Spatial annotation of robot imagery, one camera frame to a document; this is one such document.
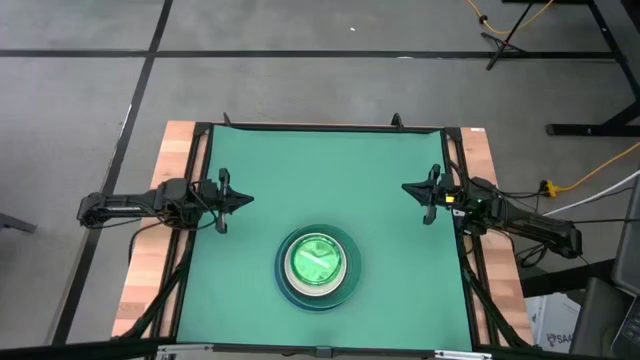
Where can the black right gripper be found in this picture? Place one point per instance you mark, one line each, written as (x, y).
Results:
(434, 205)

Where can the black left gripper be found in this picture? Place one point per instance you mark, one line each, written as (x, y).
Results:
(223, 215)

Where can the green transparent plastic plate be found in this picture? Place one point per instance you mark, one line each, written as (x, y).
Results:
(317, 260)

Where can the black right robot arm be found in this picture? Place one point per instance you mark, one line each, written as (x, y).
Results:
(530, 225)

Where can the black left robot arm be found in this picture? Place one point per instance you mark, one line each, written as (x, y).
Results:
(125, 202)

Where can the black mat clamp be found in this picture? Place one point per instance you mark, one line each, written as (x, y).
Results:
(397, 121)
(227, 120)

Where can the green table mat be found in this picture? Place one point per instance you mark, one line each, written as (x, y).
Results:
(325, 175)

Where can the blue plastic plate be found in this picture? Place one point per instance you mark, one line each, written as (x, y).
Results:
(286, 296)

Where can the black tripod base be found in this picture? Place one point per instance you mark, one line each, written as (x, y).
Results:
(501, 45)

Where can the white cardboard box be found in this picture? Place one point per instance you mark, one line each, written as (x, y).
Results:
(550, 320)

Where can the dark grey case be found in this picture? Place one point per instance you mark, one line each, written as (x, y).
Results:
(595, 320)

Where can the black stand foot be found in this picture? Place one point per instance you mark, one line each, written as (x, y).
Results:
(17, 223)

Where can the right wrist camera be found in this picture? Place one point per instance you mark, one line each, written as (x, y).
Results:
(450, 196)

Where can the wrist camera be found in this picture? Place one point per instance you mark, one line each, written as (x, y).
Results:
(210, 190)
(450, 196)

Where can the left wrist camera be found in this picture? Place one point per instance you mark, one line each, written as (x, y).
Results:
(210, 190)

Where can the silver metal bracket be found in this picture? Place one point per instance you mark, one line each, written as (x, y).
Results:
(462, 355)
(185, 349)

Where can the grey table-level camera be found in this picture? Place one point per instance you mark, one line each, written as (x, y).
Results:
(323, 352)

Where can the black desk frame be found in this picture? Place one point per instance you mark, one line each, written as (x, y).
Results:
(590, 130)

